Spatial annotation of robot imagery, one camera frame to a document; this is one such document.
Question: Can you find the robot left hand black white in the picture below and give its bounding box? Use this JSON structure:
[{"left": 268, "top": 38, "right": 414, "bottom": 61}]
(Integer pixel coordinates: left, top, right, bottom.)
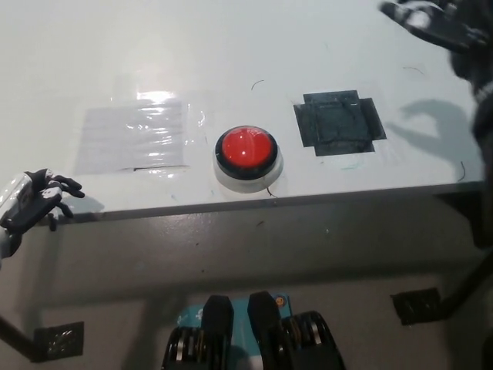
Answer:
[{"left": 0, "top": 167, "right": 86, "bottom": 237}]

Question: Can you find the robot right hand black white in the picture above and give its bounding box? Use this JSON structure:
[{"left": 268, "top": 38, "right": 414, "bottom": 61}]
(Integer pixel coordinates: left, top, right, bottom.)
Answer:
[{"left": 379, "top": 0, "right": 491, "bottom": 54}]

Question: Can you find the red dome push button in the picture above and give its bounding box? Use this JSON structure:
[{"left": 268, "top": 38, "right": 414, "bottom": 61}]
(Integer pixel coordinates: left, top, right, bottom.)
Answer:
[{"left": 213, "top": 123, "right": 285, "bottom": 193}]

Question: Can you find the clear taped plastic sheet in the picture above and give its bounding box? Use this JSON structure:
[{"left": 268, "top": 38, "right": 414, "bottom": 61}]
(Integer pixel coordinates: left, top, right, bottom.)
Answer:
[{"left": 73, "top": 90, "right": 192, "bottom": 174}]

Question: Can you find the black metal table leg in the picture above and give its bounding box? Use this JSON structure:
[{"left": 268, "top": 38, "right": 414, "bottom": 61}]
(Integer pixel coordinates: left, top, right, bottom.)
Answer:
[
  {"left": 438, "top": 246, "right": 493, "bottom": 319},
  {"left": 0, "top": 314, "right": 38, "bottom": 363}
]

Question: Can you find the black tape square patch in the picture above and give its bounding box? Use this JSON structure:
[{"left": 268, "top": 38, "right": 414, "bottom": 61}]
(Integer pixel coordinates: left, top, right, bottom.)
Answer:
[{"left": 293, "top": 89, "right": 387, "bottom": 157}]

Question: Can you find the black table frame bracket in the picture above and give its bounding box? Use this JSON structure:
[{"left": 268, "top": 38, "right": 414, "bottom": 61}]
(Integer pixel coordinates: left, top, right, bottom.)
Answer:
[{"left": 431, "top": 189, "right": 478, "bottom": 247}]

